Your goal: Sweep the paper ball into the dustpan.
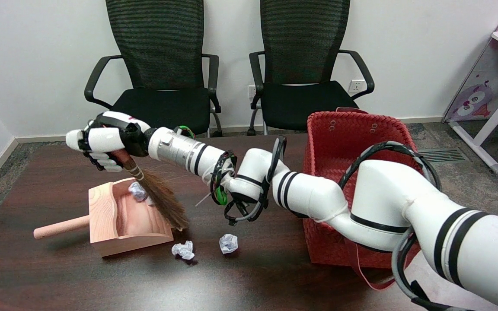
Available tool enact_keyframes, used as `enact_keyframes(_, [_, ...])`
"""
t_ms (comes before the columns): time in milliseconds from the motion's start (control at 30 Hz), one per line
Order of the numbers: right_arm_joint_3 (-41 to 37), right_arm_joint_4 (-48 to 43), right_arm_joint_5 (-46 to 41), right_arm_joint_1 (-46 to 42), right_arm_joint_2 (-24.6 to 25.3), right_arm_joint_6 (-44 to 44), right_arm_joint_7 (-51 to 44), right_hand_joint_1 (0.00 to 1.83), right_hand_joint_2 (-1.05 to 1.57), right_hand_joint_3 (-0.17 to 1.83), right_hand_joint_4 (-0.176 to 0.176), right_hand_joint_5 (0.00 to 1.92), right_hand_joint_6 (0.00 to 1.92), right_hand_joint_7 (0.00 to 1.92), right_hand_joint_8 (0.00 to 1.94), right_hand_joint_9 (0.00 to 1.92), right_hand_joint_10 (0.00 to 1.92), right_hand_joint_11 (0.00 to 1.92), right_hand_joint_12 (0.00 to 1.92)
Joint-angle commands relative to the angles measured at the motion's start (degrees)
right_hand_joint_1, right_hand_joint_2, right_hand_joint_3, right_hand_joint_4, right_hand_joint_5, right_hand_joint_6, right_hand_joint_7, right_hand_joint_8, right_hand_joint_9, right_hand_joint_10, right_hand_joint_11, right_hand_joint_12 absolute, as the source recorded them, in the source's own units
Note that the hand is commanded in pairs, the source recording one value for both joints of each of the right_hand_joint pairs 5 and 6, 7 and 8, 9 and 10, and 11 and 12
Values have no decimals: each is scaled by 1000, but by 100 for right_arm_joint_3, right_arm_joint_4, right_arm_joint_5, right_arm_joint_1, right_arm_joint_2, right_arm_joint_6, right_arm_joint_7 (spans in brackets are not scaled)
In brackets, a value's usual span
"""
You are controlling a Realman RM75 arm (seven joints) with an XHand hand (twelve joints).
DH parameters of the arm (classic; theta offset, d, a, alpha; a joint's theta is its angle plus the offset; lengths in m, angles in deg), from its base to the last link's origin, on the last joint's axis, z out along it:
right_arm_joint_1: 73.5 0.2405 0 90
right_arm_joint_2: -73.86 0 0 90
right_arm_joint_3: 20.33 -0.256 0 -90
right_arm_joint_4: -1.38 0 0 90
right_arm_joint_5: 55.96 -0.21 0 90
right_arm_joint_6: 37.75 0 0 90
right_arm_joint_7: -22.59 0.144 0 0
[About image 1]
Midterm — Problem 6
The floor vent grille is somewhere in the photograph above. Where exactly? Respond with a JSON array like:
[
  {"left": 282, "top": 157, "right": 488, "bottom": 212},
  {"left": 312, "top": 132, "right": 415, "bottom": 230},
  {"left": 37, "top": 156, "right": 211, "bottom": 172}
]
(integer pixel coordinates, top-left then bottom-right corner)
[{"left": 420, "top": 148, "right": 466, "bottom": 163}]

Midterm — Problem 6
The pink owl print shelf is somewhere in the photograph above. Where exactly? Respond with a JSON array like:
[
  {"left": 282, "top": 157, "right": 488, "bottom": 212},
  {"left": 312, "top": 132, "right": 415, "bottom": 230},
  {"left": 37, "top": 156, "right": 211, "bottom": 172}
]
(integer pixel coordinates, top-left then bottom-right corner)
[{"left": 446, "top": 0, "right": 498, "bottom": 122}]

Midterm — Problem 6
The red woven basket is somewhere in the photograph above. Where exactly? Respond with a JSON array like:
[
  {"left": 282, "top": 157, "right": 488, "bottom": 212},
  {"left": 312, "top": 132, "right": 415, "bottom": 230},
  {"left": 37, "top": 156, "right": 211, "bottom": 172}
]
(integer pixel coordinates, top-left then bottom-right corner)
[{"left": 303, "top": 107, "right": 427, "bottom": 291}]

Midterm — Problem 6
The wooden dustpan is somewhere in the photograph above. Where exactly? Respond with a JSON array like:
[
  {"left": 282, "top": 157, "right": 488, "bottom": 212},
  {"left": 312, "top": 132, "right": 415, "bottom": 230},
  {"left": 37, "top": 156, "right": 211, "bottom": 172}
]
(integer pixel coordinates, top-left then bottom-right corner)
[{"left": 33, "top": 176, "right": 174, "bottom": 258}]

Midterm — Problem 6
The white desk leg frame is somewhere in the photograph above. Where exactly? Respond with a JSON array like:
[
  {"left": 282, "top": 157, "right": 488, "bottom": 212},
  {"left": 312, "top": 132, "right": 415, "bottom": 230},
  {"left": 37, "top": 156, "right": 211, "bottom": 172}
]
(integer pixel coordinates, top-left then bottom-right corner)
[{"left": 449, "top": 76, "right": 498, "bottom": 175}]

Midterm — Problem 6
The black mesh office chair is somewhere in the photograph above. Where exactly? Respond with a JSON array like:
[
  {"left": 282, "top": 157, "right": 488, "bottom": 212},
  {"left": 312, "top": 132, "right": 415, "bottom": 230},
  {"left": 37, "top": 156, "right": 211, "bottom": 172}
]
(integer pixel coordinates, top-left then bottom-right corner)
[
  {"left": 248, "top": 0, "right": 375, "bottom": 136},
  {"left": 84, "top": 0, "right": 223, "bottom": 141}
]

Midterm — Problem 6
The thick green cable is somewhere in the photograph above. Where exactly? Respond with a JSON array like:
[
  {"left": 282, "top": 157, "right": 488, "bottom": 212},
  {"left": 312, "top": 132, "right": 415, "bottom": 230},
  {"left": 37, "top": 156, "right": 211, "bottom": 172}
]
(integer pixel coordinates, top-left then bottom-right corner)
[{"left": 212, "top": 171, "right": 232, "bottom": 206}]

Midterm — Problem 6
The black cable loop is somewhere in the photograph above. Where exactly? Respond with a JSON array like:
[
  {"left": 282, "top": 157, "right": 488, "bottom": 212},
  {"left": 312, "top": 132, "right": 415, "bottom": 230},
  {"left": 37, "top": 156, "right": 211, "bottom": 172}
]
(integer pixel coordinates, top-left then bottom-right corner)
[{"left": 210, "top": 136, "right": 287, "bottom": 226}]

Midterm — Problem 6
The brown straw hand broom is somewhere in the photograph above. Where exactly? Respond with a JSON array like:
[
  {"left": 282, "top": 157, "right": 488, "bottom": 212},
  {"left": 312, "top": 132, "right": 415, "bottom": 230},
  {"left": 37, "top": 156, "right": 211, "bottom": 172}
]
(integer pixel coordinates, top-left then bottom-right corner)
[{"left": 113, "top": 149, "right": 190, "bottom": 230}]

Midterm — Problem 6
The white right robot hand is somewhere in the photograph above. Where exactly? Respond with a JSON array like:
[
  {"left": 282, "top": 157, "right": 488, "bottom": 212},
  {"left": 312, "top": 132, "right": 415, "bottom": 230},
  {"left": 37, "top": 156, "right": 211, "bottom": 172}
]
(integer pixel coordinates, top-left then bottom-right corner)
[{"left": 66, "top": 111, "right": 152, "bottom": 172}]

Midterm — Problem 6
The black corrugated cable conduit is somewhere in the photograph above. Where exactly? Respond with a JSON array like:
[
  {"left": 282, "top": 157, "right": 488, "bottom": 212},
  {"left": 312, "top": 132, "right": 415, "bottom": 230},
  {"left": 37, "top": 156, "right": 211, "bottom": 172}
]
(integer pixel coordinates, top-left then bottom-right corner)
[{"left": 339, "top": 140, "right": 463, "bottom": 311}]

